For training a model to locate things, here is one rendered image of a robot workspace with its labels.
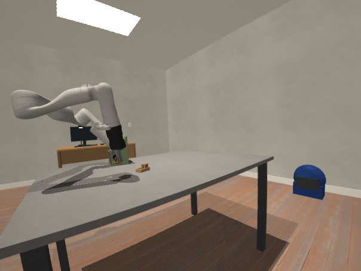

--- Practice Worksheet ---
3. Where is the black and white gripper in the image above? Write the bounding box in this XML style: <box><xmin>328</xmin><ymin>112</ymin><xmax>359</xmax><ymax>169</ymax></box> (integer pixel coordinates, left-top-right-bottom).
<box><xmin>94</xmin><ymin>115</ymin><xmax>126</xmax><ymax>163</ymax></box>

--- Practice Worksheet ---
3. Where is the small wooden tray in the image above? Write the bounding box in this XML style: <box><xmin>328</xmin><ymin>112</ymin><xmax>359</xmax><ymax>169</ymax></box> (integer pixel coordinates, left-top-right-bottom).
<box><xmin>136</xmin><ymin>167</ymin><xmax>150</xmax><ymax>173</ymax></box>

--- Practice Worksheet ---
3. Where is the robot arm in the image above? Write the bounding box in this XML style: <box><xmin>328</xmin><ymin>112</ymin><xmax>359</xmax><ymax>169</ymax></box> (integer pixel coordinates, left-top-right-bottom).
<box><xmin>11</xmin><ymin>83</ymin><xmax>117</xmax><ymax>147</ymax></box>

